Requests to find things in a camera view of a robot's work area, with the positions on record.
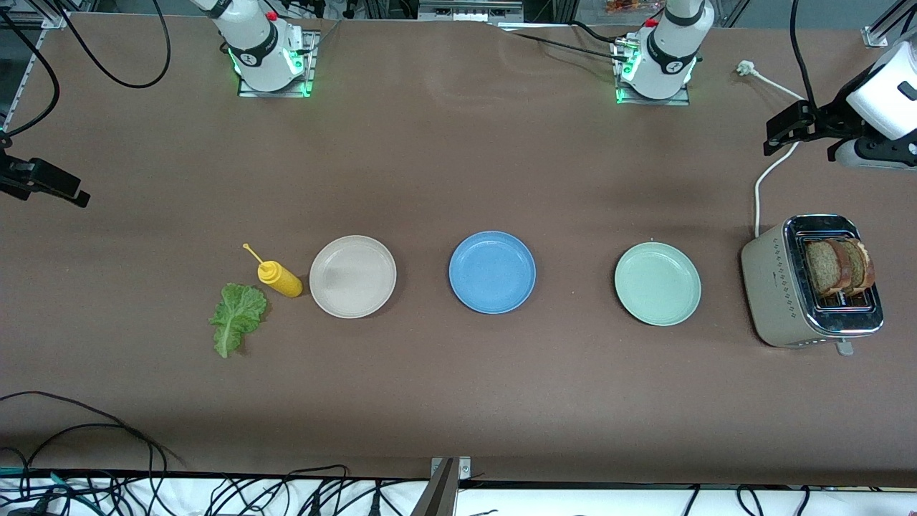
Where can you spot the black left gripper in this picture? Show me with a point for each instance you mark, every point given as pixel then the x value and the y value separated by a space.
pixel 834 119

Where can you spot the brown bread slice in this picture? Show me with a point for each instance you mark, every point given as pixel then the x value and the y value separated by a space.
pixel 822 269
pixel 862 264

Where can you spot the green lettuce leaf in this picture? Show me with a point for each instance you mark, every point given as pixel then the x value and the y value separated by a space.
pixel 236 315

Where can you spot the yellow mustard squeeze bottle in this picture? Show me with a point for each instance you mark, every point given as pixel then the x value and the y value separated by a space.
pixel 281 280

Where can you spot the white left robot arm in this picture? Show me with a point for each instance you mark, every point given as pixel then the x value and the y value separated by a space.
pixel 670 50

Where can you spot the light green plate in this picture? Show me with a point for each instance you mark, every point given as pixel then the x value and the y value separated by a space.
pixel 658 284

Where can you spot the beige plate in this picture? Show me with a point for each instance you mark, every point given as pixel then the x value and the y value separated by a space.
pixel 352 276

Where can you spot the blue plate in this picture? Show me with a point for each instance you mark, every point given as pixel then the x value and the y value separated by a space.
pixel 492 272

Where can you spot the beige chrome-topped toaster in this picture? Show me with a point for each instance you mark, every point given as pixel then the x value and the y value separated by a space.
pixel 777 287

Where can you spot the orange packet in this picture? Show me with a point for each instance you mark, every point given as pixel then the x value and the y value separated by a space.
pixel 630 6

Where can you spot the grey metal box device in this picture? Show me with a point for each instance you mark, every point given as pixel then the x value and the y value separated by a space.
pixel 469 11

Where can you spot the aluminium corner bracket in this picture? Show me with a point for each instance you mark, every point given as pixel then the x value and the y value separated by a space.
pixel 875 37

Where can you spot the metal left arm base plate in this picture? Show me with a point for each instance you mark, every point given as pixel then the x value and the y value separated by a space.
pixel 680 99

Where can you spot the aluminium frame rail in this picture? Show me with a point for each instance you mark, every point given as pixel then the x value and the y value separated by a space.
pixel 54 20

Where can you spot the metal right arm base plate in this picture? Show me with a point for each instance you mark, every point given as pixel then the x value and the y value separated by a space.
pixel 310 64

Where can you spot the aluminium frame post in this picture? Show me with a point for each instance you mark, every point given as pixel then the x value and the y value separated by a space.
pixel 438 494

